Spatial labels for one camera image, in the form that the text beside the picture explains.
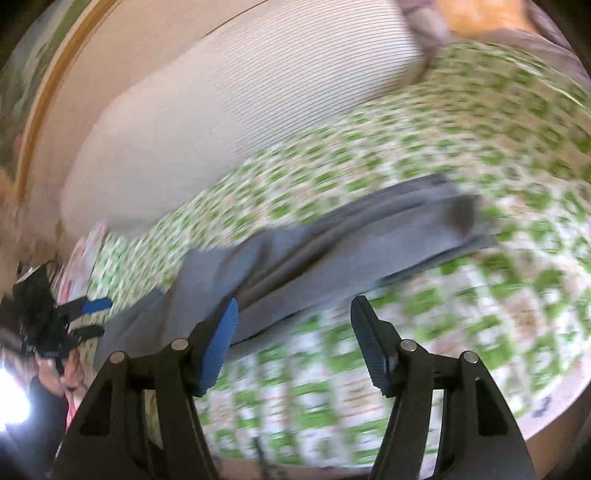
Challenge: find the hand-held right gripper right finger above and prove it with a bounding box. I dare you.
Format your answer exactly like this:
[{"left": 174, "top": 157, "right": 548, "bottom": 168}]
[{"left": 350, "top": 296, "right": 539, "bottom": 480}]

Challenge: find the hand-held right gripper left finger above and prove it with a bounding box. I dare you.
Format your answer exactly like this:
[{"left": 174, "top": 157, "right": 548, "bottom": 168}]
[{"left": 51, "top": 296, "right": 239, "bottom": 480}]

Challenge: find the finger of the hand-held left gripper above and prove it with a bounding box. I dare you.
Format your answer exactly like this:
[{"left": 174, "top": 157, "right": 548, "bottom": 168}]
[
  {"left": 68, "top": 298, "right": 114, "bottom": 318},
  {"left": 69, "top": 324, "right": 106, "bottom": 345}
]

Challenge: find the grey towel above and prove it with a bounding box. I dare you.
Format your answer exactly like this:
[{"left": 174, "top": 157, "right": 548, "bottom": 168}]
[{"left": 95, "top": 173, "right": 497, "bottom": 370}]

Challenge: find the person's left forearm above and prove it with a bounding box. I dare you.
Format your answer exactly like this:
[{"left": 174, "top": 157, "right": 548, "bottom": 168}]
[{"left": 9, "top": 376, "right": 70, "bottom": 480}]

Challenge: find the green checked blanket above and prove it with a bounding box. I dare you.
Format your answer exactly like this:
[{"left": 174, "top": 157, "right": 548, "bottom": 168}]
[{"left": 69, "top": 39, "right": 591, "bottom": 472}]

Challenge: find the large white ribbed pillow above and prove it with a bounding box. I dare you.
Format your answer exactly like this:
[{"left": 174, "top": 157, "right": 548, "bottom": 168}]
[{"left": 60, "top": 0, "right": 428, "bottom": 241}]

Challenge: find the orange pillow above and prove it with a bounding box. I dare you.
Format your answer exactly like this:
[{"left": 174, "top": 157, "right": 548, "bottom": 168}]
[{"left": 436, "top": 0, "right": 532, "bottom": 33}]

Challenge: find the wooden framed wall picture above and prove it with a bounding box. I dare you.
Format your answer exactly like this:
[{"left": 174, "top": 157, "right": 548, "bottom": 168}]
[{"left": 0, "top": 0, "right": 121, "bottom": 199}]

